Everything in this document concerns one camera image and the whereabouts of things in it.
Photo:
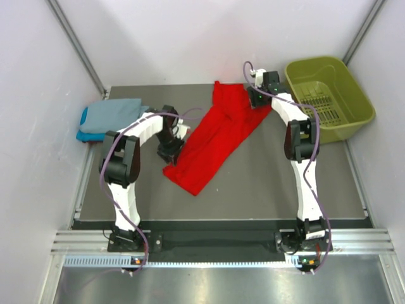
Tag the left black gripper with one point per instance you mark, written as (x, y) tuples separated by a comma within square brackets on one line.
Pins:
[(171, 154)]

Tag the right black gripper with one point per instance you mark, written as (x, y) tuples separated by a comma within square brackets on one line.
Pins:
[(252, 92)]

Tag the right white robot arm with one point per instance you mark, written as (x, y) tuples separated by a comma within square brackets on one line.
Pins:
[(301, 147)]

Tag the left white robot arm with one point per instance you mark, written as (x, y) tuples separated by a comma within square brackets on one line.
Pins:
[(120, 166)]

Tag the green plastic basket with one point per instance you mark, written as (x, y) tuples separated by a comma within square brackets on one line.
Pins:
[(325, 83)]

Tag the grey-blue folded t shirt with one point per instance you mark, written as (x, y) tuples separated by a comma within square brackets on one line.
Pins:
[(111, 114)]

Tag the bright blue folded t shirt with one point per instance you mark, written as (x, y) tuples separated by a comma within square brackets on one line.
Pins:
[(87, 137)]

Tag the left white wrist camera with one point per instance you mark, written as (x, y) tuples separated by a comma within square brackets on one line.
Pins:
[(181, 130)]

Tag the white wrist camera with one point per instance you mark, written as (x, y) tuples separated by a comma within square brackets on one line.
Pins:
[(258, 76), (181, 130)]

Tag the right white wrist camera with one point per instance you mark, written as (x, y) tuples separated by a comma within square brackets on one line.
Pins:
[(258, 76)]

